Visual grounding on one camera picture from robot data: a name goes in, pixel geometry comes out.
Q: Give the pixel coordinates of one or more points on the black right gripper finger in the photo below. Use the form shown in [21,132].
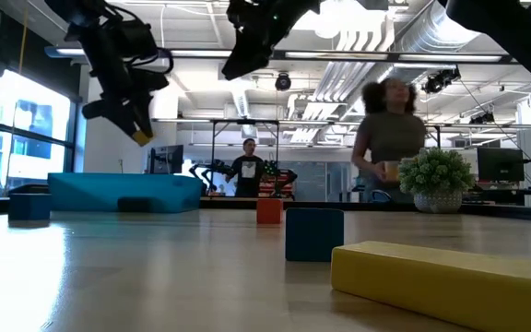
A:
[251,57]

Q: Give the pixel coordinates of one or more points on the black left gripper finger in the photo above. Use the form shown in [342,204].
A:
[104,108]
[141,110]

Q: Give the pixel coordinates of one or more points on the short yellow block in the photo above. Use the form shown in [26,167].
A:
[142,138]

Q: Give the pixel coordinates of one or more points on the red cube block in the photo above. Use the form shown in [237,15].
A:
[269,212]

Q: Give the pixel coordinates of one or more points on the blue rectangular block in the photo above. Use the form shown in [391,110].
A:
[314,235]

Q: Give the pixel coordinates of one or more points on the long yellow block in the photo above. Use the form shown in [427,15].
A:
[431,281]

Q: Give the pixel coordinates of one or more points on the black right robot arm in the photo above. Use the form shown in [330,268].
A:
[523,37]

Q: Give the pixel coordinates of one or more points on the black background robot arm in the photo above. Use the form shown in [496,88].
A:
[210,168]

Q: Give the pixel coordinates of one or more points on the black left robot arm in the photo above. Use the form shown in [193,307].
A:
[76,11]

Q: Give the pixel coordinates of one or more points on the black ceiling spotlight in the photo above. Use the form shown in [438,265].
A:
[283,81]
[482,117]
[438,82]

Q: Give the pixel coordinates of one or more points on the black computer monitor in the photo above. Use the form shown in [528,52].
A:
[500,163]
[168,159]

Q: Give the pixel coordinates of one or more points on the blue plastic bin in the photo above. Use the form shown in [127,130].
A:
[155,189]

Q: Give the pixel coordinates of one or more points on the large window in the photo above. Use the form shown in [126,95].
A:
[30,152]

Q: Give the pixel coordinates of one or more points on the person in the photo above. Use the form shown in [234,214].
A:
[390,133]
[246,173]

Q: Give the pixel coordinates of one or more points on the blue cube block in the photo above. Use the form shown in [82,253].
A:
[29,207]

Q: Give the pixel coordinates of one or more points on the red and black robot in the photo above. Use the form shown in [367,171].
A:
[279,184]

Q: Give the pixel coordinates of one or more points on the tan cup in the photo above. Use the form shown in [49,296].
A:
[391,170]

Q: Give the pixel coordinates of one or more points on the blue chair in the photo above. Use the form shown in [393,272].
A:
[380,197]

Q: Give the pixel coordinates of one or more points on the potted green plant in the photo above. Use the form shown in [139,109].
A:
[436,175]

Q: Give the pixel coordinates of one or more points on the black background rig frame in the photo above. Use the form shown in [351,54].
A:
[439,136]
[213,147]

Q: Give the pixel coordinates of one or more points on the silver ventilation duct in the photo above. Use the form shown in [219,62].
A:
[431,32]

